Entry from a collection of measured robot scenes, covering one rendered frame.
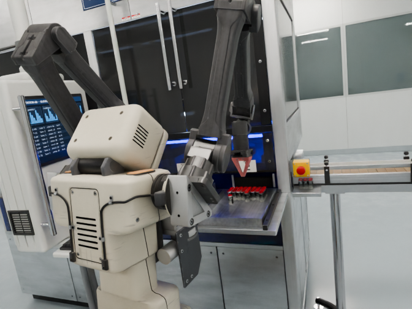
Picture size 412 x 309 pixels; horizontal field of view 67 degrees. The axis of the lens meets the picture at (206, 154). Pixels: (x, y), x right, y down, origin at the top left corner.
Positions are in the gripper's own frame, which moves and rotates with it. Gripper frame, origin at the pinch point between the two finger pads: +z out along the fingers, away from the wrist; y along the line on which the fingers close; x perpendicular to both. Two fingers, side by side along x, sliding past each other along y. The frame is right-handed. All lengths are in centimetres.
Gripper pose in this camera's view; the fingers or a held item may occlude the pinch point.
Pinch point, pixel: (243, 174)
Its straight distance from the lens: 115.6
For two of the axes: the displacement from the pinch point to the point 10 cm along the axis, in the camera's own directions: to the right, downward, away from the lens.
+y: 3.6, -0.7, 9.3
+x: -9.3, 0.5, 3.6
